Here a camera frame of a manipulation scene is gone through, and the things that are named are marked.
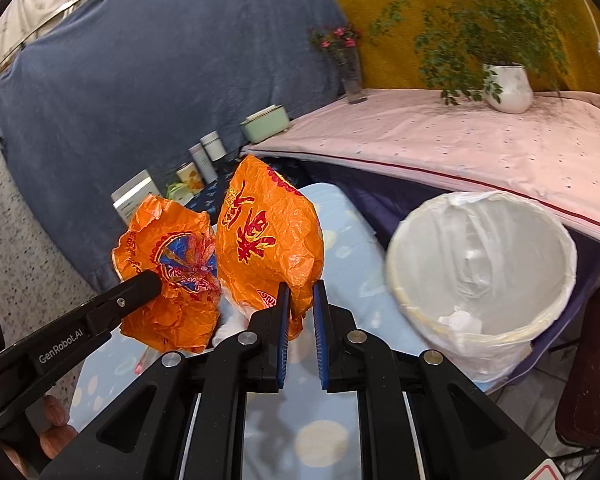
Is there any white bin with plastic liner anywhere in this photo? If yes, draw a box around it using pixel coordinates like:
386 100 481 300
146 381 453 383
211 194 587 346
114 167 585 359
385 191 579 386

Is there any person's left hand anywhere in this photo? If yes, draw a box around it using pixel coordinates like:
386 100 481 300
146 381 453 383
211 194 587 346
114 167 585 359
2 394 79 480

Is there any white carton flower print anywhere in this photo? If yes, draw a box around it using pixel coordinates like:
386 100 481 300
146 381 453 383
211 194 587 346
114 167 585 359
111 170 164 226

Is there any green plant in white pot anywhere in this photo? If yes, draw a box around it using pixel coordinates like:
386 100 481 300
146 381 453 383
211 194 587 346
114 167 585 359
367 0 588 114

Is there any orange wrapper blue print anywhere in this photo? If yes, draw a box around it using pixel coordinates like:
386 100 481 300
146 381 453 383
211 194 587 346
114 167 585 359
111 194 224 354

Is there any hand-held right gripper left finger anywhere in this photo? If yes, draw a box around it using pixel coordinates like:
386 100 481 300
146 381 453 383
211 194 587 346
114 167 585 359
39 281 293 480

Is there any metal rail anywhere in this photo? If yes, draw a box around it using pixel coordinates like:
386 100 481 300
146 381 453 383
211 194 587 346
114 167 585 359
0 0 131 79

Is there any pale green box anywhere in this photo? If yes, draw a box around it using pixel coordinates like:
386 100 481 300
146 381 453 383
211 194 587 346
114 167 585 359
239 104 292 144

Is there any glass vase with pink flowers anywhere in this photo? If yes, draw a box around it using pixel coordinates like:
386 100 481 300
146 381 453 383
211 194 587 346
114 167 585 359
307 25 367 106

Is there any yellow printed tin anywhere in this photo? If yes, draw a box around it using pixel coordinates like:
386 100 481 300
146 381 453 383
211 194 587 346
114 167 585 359
176 162 204 196

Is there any blue blanket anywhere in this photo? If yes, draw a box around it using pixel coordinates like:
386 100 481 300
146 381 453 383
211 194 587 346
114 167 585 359
0 0 352 292

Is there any white canister pink band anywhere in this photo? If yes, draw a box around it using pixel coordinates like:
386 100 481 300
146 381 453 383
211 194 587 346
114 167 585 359
187 142 220 184

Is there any light blue spotted cloth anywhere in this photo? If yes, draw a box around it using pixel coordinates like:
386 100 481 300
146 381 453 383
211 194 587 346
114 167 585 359
67 182 501 480

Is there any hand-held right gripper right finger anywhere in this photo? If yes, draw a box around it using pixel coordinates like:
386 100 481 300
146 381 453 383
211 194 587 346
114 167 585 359
312 280 552 480

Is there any white cloth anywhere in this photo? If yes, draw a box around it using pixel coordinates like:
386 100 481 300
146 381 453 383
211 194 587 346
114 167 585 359
0 0 148 63

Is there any orange wrapper red yellow print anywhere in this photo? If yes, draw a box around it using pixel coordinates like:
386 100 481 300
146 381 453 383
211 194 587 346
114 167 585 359
215 154 326 342

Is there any dark red furniture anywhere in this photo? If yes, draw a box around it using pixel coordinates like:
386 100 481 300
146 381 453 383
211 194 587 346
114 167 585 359
555 282 600 452

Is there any white crumpled paper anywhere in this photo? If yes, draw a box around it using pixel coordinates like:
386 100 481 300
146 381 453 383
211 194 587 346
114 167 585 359
437 310 485 337

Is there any white crumpled tissue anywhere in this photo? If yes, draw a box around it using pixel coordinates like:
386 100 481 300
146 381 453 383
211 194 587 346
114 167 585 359
211 290 262 353

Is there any navy printed cloth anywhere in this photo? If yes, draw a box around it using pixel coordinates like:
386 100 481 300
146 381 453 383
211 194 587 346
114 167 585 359
182 156 600 396

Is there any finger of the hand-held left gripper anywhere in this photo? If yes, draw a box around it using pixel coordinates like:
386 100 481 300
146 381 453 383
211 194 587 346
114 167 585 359
80 271 164 335

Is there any pink cloth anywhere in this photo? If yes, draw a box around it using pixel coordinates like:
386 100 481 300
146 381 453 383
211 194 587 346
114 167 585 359
240 89 600 252

